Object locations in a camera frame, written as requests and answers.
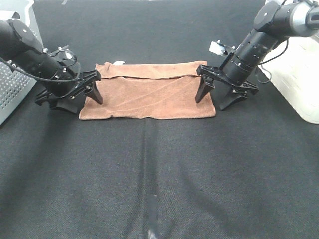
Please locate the pale green plastic bin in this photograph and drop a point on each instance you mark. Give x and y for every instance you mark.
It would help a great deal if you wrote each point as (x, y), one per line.
(296, 74)

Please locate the grey tape strip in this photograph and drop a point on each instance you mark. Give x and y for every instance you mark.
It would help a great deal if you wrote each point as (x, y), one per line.
(152, 215)

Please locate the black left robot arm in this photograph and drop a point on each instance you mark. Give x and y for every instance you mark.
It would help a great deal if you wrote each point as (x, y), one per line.
(19, 48)

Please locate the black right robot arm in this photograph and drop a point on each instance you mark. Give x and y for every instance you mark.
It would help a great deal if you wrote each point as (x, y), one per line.
(274, 23)

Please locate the black table cloth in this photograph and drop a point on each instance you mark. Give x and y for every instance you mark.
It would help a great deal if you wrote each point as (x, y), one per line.
(251, 172)

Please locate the brown microfibre towel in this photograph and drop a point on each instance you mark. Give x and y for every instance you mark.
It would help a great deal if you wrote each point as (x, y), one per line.
(159, 91)

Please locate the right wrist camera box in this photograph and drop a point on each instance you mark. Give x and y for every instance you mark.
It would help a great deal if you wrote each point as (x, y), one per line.
(218, 48)

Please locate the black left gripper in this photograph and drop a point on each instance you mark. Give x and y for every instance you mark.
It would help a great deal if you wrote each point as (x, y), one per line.
(63, 85)

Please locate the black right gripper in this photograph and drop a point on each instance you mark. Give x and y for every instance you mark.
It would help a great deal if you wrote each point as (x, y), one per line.
(237, 94)

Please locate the grey perforated plastic basket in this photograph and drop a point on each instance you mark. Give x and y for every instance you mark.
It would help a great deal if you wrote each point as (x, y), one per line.
(14, 86)

